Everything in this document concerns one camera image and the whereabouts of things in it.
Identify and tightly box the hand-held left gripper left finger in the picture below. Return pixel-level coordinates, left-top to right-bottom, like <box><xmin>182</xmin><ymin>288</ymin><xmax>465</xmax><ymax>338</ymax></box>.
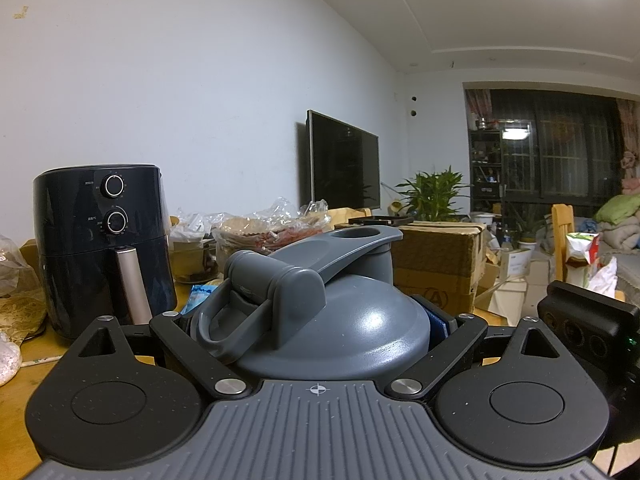
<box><xmin>76</xmin><ymin>311</ymin><xmax>253</xmax><ymax>402</ymax></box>

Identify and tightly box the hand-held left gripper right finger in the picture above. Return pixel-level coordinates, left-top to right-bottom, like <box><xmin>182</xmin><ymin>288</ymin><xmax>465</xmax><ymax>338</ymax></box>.
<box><xmin>384</xmin><ymin>302</ymin><xmax>562</xmax><ymax>402</ymax></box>

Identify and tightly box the clear shaker bottle grey lid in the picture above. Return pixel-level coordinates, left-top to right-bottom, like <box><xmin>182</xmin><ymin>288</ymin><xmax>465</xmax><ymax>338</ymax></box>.
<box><xmin>189</xmin><ymin>225</ymin><xmax>432</xmax><ymax>381</ymax></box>

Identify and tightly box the blue packet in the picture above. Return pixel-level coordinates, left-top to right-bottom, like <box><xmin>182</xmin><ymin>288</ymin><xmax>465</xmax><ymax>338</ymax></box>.
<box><xmin>180</xmin><ymin>284</ymin><xmax>221</xmax><ymax>316</ymax></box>

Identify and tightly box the white plastic bag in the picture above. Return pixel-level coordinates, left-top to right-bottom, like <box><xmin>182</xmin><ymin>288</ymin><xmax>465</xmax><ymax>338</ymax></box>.
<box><xmin>587</xmin><ymin>256</ymin><xmax>621</xmax><ymax>296</ymax></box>

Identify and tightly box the brown cardboard box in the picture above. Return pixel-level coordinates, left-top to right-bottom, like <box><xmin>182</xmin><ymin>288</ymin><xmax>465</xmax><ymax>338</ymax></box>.
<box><xmin>391</xmin><ymin>221</ymin><xmax>488</xmax><ymax>318</ymax></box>

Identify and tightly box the green white snack bag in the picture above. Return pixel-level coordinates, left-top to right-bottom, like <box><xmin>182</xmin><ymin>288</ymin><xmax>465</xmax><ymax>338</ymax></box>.
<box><xmin>565</xmin><ymin>231</ymin><xmax>601</xmax><ymax>281</ymax></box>

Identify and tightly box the olive plastic bag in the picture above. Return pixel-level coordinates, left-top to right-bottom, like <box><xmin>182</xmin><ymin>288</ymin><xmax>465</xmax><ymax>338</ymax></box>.
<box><xmin>170</xmin><ymin>207</ymin><xmax>218</xmax><ymax>283</ymax></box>

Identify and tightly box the wooden chair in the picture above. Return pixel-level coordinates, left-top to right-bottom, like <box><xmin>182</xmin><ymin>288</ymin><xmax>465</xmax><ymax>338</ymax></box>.
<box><xmin>551</xmin><ymin>203</ymin><xmax>576</xmax><ymax>283</ymax></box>

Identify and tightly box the small plant in white pot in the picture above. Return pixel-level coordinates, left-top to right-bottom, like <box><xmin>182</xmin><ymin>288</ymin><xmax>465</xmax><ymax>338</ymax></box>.
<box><xmin>510</xmin><ymin>205</ymin><xmax>543</xmax><ymax>255</ymax></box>

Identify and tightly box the pile of folded bedding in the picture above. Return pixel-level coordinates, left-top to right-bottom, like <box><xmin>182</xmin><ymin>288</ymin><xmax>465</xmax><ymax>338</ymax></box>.
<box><xmin>592</xmin><ymin>192</ymin><xmax>640</xmax><ymax>252</ymax></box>

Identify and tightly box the green potted plant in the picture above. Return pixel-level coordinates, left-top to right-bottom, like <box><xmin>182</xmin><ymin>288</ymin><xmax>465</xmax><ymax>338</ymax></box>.
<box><xmin>395</xmin><ymin>165</ymin><xmax>473</xmax><ymax>223</ymax></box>

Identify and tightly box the clear bag of paper plates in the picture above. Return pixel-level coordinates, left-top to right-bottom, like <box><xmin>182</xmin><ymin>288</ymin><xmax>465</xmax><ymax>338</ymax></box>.
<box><xmin>212</xmin><ymin>197</ymin><xmax>333</xmax><ymax>256</ymax></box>

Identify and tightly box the black air fryer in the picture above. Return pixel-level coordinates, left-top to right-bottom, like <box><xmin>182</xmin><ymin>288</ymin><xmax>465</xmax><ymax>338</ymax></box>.
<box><xmin>33</xmin><ymin>163</ymin><xmax>178</xmax><ymax>341</ymax></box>

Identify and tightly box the clear bag with brown paper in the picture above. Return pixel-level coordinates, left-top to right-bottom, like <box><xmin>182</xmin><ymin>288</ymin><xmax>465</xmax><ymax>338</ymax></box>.
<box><xmin>0</xmin><ymin>235</ymin><xmax>46</xmax><ymax>338</ymax></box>

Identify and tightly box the bag of white granules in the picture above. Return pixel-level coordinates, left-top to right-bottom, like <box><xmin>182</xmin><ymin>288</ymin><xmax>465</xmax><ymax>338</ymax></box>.
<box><xmin>0</xmin><ymin>330</ymin><xmax>23</xmax><ymax>386</ymax></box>

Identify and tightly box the barred window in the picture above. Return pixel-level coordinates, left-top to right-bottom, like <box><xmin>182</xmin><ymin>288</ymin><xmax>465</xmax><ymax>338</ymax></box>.
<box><xmin>465</xmin><ymin>89</ymin><xmax>640</xmax><ymax>206</ymax></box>

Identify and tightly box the black flat television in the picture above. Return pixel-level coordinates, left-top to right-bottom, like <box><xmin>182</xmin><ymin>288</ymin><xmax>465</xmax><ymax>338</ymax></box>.
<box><xmin>299</xmin><ymin>109</ymin><xmax>381</xmax><ymax>211</ymax></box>

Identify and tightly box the black flat frame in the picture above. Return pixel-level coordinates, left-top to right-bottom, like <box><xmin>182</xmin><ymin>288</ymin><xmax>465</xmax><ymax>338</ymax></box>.
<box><xmin>348</xmin><ymin>214</ymin><xmax>413</xmax><ymax>227</ymax></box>

